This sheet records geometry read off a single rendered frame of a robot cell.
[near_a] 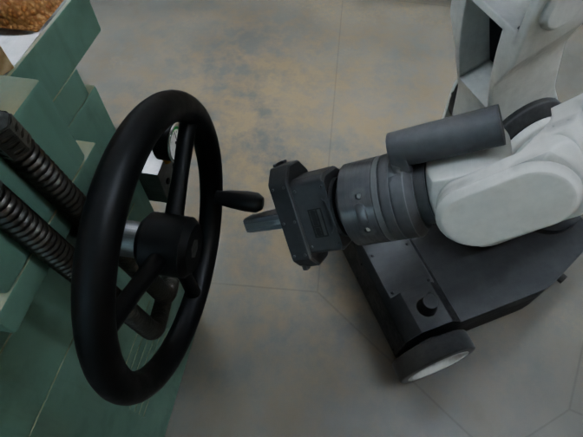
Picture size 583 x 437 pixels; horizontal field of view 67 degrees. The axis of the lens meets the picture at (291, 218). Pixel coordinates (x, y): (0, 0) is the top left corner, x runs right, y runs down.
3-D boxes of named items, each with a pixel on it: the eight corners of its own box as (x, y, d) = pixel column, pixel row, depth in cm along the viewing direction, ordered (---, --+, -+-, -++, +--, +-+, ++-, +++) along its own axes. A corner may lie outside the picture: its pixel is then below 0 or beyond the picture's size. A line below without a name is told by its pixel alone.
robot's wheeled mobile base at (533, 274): (492, 162, 151) (537, 84, 123) (599, 293, 124) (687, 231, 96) (320, 215, 139) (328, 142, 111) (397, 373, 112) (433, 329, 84)
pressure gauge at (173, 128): (178, 177, 72) (166, 143, 66) (156, 174, 73) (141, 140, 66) (189, 149, 76) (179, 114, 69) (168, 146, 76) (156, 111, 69)
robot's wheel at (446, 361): (384, 359, 101) (397, 368, 118) (395, 381, 98) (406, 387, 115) (464, 321, 98) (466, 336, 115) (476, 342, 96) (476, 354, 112)
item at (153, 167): (170, 204, 78) (159, 175, 71) (105, 194, 79) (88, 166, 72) (184, 167, 83) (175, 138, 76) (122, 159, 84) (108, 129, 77)
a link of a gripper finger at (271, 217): (255, 218, 55) (298, 211, 52) (241, 228, 52) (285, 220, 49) (251, 207, 54) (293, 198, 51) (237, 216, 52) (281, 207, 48)
